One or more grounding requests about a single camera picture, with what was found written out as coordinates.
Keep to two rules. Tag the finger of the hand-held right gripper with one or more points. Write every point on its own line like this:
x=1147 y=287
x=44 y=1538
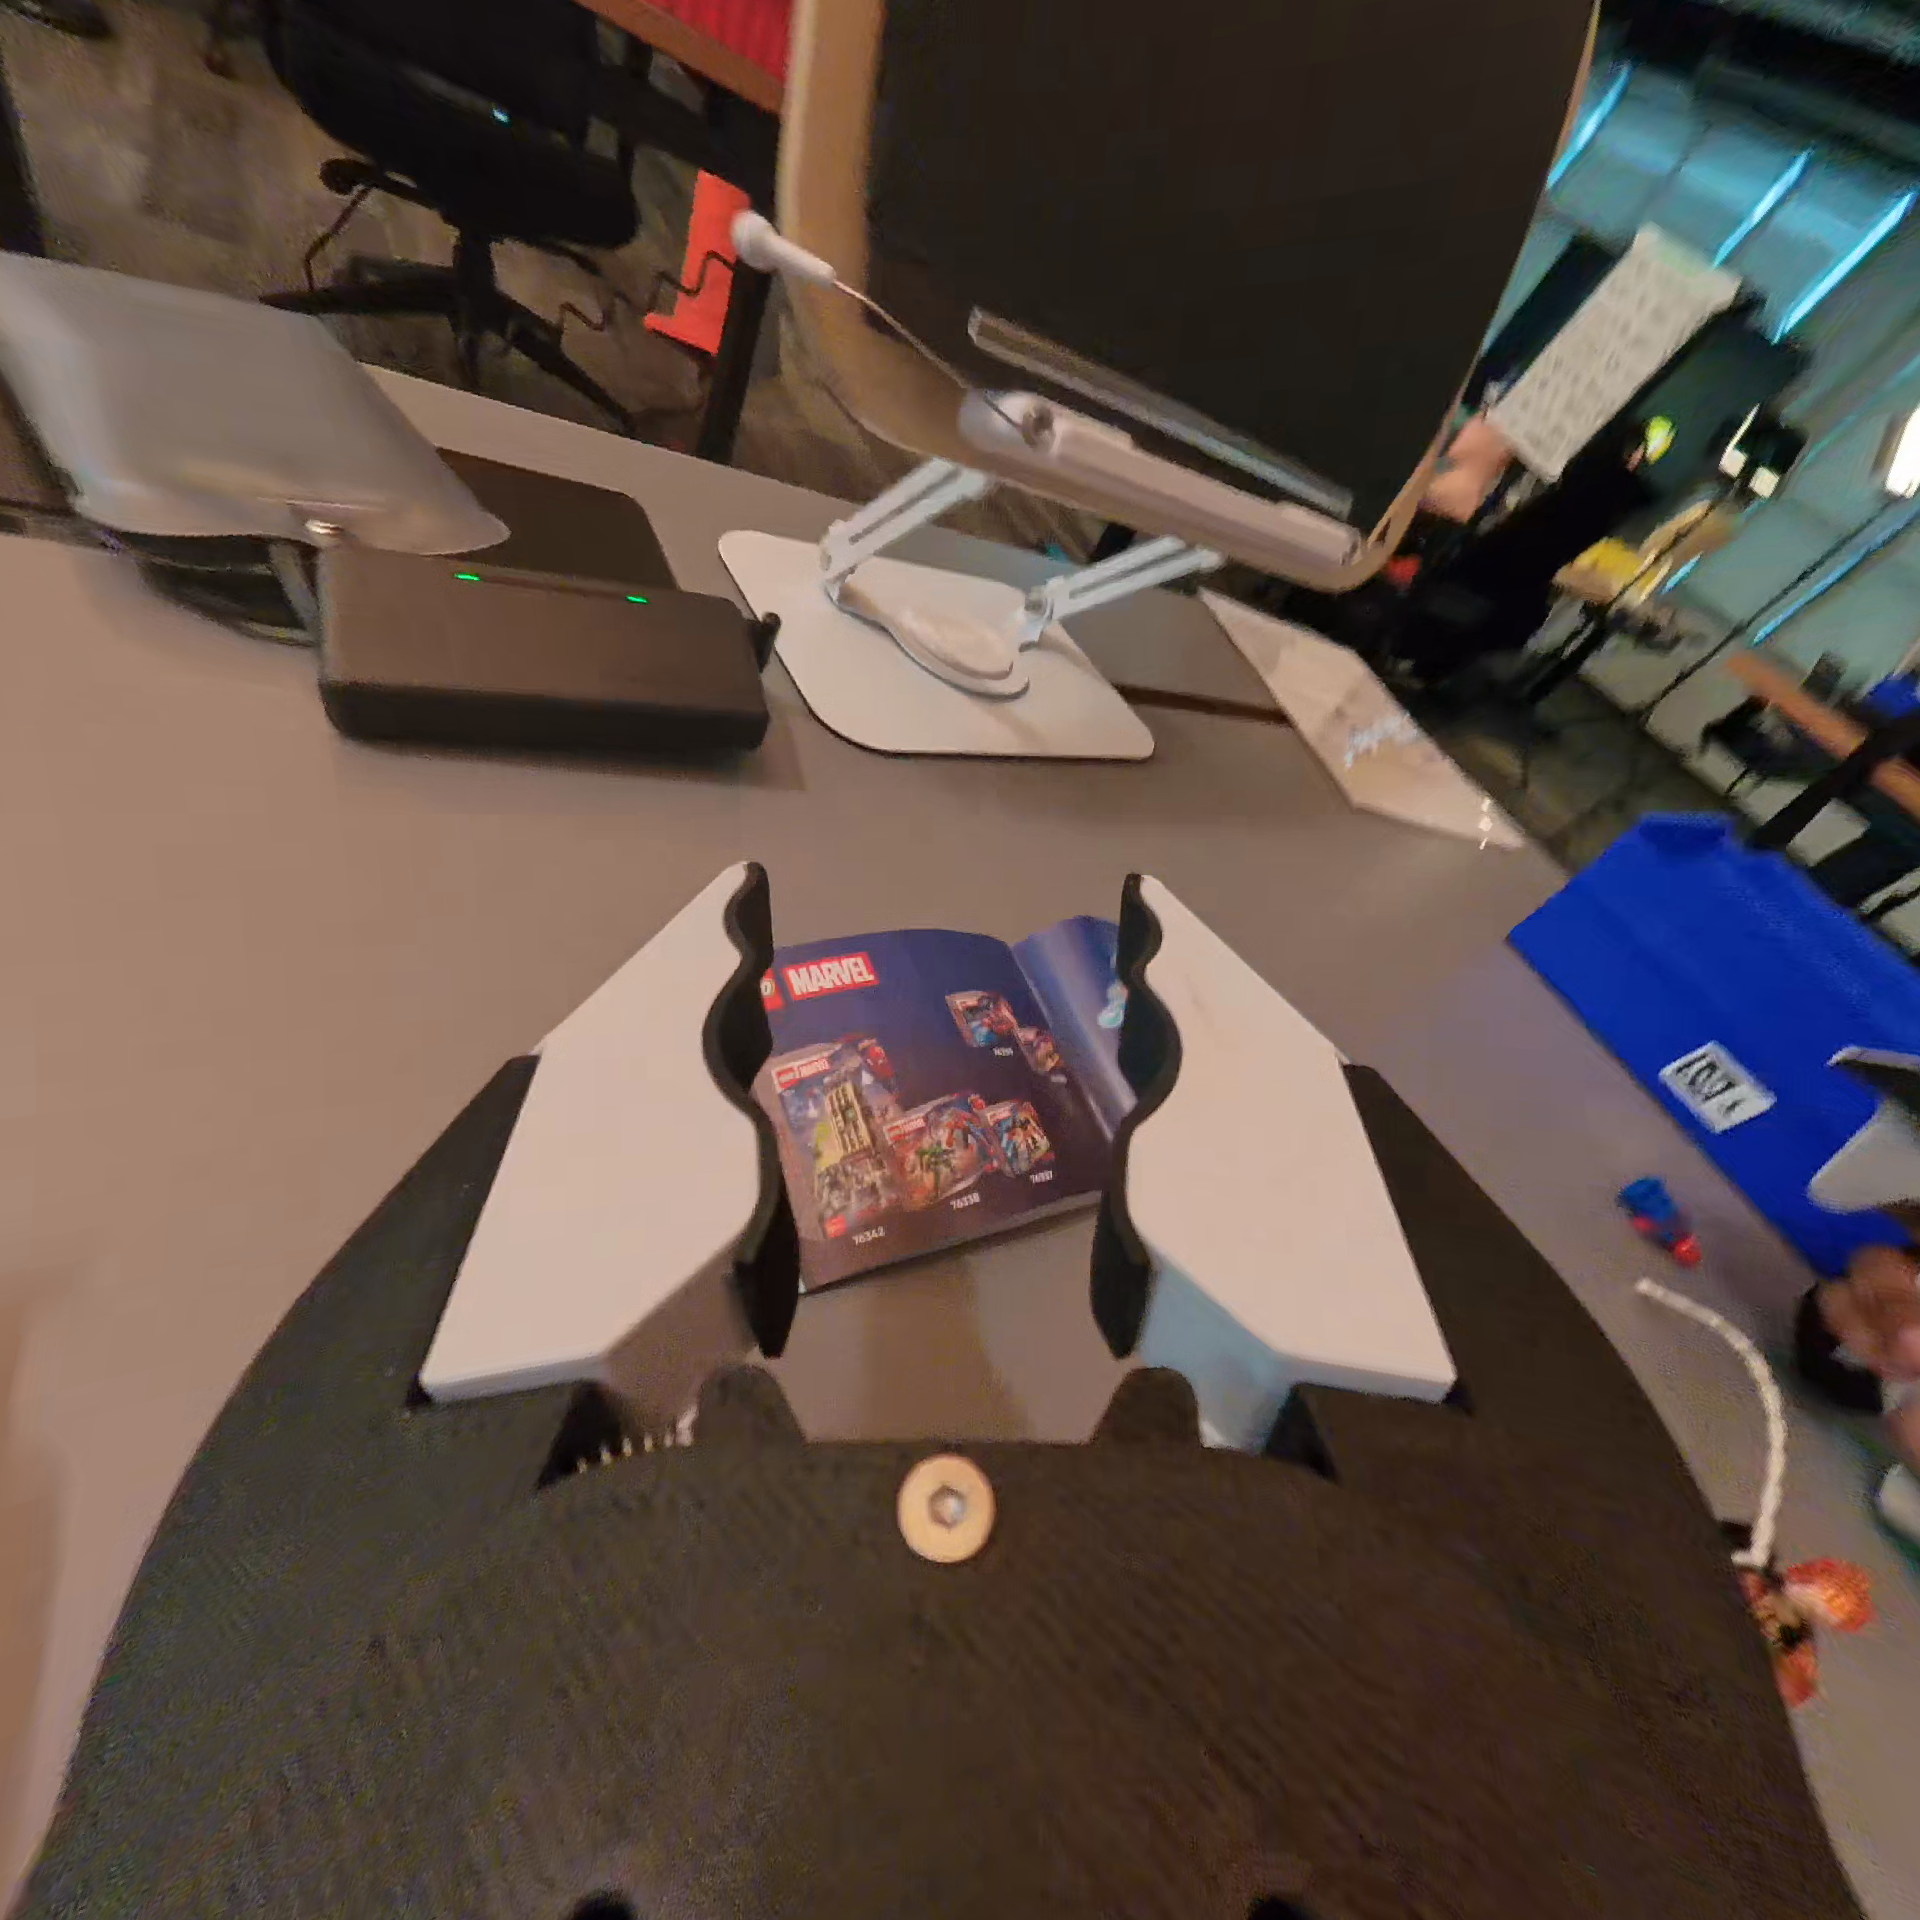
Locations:
x=1875 y=1153

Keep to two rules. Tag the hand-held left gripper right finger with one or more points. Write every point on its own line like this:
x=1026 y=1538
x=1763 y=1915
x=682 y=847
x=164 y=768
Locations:
x=1274 y=1172

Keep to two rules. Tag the grey flat pouch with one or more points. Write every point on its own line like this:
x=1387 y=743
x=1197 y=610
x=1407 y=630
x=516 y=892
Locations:
x=227 y=405

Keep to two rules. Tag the lego instruction booklet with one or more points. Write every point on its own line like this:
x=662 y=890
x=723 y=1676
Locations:
x=931 y=1078

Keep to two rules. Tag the person's right hand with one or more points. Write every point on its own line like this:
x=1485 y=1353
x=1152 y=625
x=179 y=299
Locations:
x=1891 y=1315

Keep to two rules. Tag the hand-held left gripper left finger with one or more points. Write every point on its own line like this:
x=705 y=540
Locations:
x=598 y=1172

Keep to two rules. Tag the white grid board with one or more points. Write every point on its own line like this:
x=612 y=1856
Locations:
x=1621 y=343

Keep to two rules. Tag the white paper sheet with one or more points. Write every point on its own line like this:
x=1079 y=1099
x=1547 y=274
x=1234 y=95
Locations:
x=1349 y=706

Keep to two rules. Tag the blue plastic bin white tag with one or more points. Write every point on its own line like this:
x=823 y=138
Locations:
x=1681 y=962

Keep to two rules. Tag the wooden desk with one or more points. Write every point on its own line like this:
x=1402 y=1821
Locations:
x=1831 y=721

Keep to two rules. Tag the black charger box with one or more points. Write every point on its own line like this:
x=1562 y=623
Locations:
x=539 y=662

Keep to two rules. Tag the lego motorcycle model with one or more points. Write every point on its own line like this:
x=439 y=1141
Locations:
x=1823 y=1598

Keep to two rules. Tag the black office chair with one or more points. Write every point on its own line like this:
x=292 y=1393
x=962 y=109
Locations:
x=453 y=151

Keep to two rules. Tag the blue red lego minifigure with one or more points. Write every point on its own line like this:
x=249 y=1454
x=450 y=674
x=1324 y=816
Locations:
x=1657 y=1220

